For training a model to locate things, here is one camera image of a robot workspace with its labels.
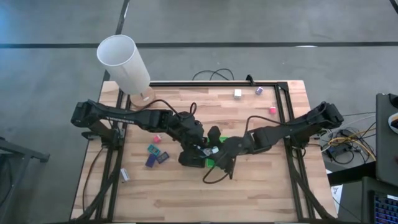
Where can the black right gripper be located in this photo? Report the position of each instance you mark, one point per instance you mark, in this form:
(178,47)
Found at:
(228,149)

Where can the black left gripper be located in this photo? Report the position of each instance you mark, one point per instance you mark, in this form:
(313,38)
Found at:
(197,140)

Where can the white small sharpener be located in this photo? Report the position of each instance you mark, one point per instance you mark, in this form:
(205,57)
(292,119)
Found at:
(237,94)
(215,150)

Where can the pink and white small block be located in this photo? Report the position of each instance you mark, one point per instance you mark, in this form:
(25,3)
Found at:
(157,138)

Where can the teal small digital clock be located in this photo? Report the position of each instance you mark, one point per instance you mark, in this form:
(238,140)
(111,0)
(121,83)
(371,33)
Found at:
(153,150)

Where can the purple small sharpener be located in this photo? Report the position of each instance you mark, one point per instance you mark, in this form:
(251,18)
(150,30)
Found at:
(259,90)

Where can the white small digital clock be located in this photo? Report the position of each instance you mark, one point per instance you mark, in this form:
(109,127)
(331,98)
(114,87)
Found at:
(124,175)

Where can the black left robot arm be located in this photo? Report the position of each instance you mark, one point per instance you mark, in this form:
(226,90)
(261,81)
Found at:
(124,117)

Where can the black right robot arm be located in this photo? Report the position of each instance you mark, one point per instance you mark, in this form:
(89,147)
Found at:
(280,132)

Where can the green plastic slotted basket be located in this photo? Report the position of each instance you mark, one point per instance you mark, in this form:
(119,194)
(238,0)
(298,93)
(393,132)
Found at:
(224,139)

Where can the black plastic slotted basket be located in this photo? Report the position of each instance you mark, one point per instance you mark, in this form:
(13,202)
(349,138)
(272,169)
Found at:
(189,161)

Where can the pink small sharpener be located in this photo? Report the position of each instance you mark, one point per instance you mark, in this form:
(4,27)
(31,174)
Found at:
(272,109)

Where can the white cylinder table lamp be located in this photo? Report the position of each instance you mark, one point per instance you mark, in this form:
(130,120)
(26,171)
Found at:
(124,65)

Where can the black power strip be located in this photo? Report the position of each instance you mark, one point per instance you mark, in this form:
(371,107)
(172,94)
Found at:
(334,151)

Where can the white paper sheet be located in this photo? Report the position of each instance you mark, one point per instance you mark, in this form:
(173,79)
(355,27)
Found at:
(337,193)

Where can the black desk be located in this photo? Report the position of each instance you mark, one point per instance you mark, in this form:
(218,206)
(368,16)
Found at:
(351,174)

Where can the dark grey desk panel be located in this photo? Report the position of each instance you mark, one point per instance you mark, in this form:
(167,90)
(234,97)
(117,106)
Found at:
(385,149)

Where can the black laptop with lit keyboard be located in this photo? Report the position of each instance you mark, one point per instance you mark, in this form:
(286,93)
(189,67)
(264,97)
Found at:
(384,207)

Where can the black side table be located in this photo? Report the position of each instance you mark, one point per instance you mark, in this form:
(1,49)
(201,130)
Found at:
(31,154)

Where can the black object on desk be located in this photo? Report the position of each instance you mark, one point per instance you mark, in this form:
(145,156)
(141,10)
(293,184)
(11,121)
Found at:
(394,100)

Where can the black aluminium table frame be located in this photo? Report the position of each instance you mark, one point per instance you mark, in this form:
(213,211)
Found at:
(217,84)

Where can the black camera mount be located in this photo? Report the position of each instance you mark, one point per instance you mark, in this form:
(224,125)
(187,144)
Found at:
(249,79)

